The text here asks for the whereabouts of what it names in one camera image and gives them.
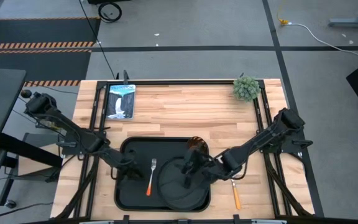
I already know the fork with red-orange handle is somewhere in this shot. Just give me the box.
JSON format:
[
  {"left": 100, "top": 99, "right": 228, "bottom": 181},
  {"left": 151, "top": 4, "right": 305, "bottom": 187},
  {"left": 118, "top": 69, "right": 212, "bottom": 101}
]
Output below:
[{"left": 146, "top": 157, "right": 157, "bottom": 197}]

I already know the yellow cable with plug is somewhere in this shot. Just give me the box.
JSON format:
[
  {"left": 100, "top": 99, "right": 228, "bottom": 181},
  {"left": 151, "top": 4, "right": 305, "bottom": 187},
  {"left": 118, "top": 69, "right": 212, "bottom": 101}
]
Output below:
[{"left": 277, "top": 2, "right": 291, "bottom": 26}]

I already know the waterfall picture book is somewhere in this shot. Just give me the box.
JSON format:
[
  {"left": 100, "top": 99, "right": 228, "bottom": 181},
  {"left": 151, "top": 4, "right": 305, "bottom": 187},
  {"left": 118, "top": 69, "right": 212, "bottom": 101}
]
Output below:
[{"left": 106, "top": 83, "right": 136, "bottom": 121}]

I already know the black round plate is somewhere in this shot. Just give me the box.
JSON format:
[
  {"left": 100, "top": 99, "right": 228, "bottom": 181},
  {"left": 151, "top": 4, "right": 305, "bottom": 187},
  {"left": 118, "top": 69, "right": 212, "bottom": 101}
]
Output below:
[{"left": 157, "top": 156, "right": 211, "bottom": 212}]

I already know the grey desk leg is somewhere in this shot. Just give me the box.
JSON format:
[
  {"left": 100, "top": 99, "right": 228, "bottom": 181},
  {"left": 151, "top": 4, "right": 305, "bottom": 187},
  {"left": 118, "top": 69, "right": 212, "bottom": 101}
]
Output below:
[{"left": 328, "top": 0, "right": 358, "bottom": 29}]

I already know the amber faceted plastic cup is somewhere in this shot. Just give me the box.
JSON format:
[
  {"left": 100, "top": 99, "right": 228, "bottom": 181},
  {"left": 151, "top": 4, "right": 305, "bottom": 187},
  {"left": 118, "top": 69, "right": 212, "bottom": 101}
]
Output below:
[{"left": 186, "top": 136, "right": 209, "bottom": 155}]

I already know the silver metal bracket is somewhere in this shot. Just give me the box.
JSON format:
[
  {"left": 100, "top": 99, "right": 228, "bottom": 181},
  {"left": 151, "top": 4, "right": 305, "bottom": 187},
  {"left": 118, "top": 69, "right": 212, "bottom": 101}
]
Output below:
[
  {"left": 250, "top": 219, "right": 287, "bottom": 224},
  {"left": 79, "top": 219, "right": 115, "bottom": 224}
]

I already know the coiled black cable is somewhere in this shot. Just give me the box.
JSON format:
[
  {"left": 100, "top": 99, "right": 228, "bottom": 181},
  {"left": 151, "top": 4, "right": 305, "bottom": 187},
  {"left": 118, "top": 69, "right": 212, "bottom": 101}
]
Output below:
[{"left": 98, "top": 1, "right": 123, "bottom": 24}]

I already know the spoon with yellow-orange handle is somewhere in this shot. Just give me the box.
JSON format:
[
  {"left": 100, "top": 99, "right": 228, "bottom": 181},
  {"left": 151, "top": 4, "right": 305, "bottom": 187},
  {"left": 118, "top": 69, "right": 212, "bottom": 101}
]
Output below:
[{"left": 230, "top": 177, "right": 242, "bottom": 211}]

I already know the white floor cable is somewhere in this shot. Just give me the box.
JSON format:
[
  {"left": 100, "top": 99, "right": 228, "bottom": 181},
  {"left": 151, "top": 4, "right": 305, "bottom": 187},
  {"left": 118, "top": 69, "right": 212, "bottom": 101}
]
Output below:
[{"left": 287, "top": 22, "right": 358, "bottom": 65}]

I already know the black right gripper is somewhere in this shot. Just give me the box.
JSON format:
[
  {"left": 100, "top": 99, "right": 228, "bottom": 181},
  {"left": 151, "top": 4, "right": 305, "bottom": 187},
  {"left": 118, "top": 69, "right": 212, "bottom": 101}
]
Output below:
[{"left": 181, "top": 146, "right": 226, "bottom": 189}]

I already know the green artificial plant ball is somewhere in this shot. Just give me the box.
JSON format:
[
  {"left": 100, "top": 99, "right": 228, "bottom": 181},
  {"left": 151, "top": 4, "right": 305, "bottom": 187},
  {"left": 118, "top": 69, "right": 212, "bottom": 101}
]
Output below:
[{"left": 232, "top": 76, "right": 262, "bottom": 103}]

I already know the black aluminium table frame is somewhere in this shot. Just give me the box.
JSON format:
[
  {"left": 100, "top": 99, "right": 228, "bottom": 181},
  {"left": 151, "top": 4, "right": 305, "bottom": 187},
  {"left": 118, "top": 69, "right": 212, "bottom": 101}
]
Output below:
[{"left": 53, "top": 79, "right": 324, "bottom": 224}]

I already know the black clamp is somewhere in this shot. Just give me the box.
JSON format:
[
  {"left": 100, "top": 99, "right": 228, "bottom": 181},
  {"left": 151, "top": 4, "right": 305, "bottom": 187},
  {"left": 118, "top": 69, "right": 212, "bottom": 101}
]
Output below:
[{"left": 115, "top": 70, "right": 131, "bottom": 81}]

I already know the black hazard-striped floor mat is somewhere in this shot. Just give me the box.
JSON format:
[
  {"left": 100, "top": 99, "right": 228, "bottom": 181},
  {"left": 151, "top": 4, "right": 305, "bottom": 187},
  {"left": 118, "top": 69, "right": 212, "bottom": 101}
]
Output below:
[
  {"left": 0, "top": 17, "right": 101, "bottom": 50},
  {"left": 0, "top": 49, "right": 92, "bottom": 87}
]

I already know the black floor cable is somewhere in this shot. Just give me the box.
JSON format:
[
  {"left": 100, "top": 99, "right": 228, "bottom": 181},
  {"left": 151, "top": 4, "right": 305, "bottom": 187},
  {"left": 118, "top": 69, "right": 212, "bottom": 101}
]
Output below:
[{"left": 78, "top": 0, "right": 118, "bottom": 80}]

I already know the black plastic tray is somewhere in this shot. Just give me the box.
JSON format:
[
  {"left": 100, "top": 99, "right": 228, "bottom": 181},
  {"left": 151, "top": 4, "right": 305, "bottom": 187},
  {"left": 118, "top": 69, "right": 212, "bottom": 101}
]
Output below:
[{"left": 114, "top": 136, "right": 211, "bottom": 213}]

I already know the black desk leg frame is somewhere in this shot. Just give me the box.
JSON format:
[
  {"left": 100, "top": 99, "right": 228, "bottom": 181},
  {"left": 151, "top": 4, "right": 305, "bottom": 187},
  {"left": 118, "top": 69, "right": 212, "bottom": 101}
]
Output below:
[{"left": 0, "top": 132, "right": 63, "bottom": 215}]

